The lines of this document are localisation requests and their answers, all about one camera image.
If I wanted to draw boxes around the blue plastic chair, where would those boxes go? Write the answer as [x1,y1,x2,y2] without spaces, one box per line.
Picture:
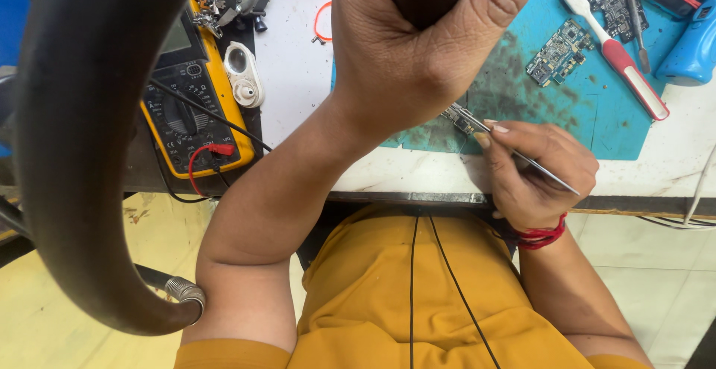
[0,0,43,158]

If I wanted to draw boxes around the small phone circuit board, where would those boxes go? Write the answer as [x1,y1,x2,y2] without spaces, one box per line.
[440,103,477,136]

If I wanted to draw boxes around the black earphone cable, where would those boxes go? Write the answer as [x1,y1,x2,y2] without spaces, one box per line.
[409,216,420,369]
[428,215,502,369]

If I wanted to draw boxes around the thin black cable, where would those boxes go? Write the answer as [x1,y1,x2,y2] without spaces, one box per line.
[148,79,274,153]

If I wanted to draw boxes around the thick black hose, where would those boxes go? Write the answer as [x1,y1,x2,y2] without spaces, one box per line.
[16,0,211,337]

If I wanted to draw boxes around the dark circuit board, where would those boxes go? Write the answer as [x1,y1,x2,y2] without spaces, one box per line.
[587,0,650,44]

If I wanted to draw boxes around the yellow digital multimeter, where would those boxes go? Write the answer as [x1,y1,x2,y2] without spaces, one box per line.
[139,0,257,180]

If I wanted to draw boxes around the white oval magnifier loupe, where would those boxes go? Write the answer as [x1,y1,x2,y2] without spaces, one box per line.
[223,41,266,109]

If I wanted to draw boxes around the red thread bracelet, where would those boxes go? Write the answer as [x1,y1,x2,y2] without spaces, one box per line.
[511,212,569,251]

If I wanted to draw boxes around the white cable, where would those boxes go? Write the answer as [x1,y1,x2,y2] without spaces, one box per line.
[637,144,716,231]

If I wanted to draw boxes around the red probe lead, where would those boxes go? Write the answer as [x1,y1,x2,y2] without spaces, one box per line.
[187,142,236,198]

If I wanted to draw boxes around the mustard yellow shirt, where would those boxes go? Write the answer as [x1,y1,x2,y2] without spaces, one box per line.
[173,203,653,369]

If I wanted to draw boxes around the person's left hand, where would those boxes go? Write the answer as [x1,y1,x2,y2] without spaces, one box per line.
[330,0,556,137]

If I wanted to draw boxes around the white and red toothbrush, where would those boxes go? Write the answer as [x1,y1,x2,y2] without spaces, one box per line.
[561,0,671,122]

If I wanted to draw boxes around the blue work mat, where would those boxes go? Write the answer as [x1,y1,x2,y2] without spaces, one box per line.
[330,0,690,162]

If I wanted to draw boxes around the blue plastic device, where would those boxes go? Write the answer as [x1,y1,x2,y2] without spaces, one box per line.
[654,0,716,88]

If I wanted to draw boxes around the black tube with metal spring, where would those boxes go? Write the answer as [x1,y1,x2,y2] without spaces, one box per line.
[0,196,207,325]

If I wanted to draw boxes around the person's right hand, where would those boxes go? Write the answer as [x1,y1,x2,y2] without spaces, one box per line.
[473,119,600,234]

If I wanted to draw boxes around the silver metal tweezers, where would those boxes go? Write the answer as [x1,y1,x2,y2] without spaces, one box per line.
[450,104,581,197]

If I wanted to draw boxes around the grey metal opening tool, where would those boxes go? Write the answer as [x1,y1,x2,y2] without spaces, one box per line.
[619,0,653,75]

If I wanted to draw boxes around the orange rubber band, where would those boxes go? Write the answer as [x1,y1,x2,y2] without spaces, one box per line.
[311,1,334,46]

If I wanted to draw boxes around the green circuit board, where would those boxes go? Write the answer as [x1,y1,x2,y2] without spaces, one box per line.
[525,18,595,88]

